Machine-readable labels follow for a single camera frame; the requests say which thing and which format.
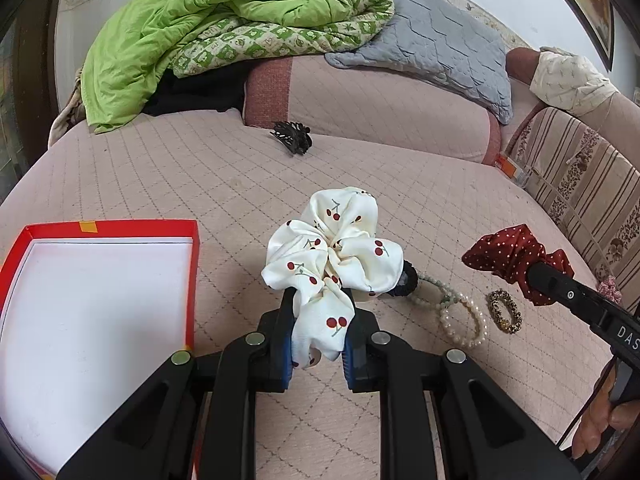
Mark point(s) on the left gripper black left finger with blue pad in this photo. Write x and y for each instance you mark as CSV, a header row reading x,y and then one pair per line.
x,y
194,417

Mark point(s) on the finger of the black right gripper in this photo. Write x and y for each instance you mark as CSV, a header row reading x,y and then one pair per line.
x,y
614,325

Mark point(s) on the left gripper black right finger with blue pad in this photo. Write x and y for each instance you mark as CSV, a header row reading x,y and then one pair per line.
x,y
444,412

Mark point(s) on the red polka dot scrunchie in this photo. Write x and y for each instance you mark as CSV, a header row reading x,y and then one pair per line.
x,y
509,253

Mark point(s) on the black scrunchie with bead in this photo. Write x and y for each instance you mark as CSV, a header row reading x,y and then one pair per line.
x,y
394,279

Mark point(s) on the white cherry print scrunchie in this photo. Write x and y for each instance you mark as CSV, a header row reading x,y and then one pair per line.
x,y
327,255

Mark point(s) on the person's right hand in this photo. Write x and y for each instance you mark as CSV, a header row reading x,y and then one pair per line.
x,y
600,415

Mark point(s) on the striped floral cushion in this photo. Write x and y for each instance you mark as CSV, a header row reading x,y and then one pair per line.
x,y
588,189

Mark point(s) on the red box white interior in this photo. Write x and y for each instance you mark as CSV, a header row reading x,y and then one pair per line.
x,y
89,310

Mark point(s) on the orange white small box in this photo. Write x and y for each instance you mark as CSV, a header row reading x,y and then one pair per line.
x,y
516,174

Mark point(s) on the cream patterned cloth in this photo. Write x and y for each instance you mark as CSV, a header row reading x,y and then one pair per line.
x,y
570,82

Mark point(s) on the black claw hair clip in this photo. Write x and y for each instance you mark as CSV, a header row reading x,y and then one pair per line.
x,y
294,136

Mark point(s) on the pink bolster pillow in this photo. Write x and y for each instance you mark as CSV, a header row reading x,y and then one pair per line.
x,y
370,105

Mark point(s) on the beige patterned fabric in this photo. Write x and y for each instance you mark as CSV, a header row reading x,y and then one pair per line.
x,y
71,114

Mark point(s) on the grey quilted pillow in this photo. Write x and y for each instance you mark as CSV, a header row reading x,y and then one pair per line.
x,y
434,41

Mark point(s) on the green quilted blanket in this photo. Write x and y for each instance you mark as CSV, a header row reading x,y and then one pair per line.
x,y
144,38

